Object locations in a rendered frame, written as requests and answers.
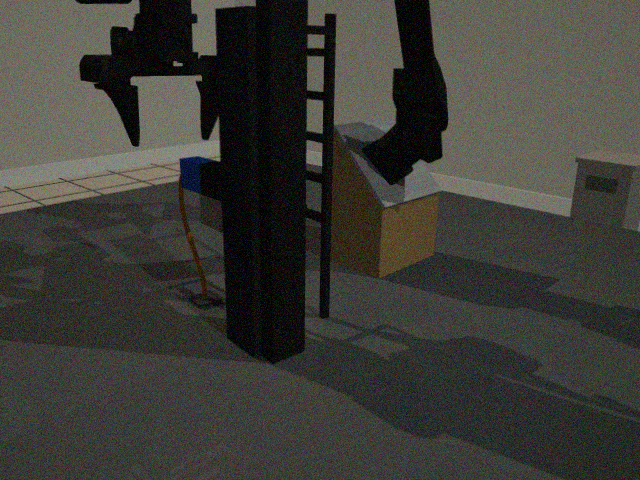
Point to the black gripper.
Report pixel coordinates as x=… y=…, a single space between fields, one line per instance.
x=166 y=35

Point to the black post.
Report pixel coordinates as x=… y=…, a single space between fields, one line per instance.
x=262 y=93

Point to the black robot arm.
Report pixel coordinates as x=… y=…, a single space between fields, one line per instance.
x=419 y=93

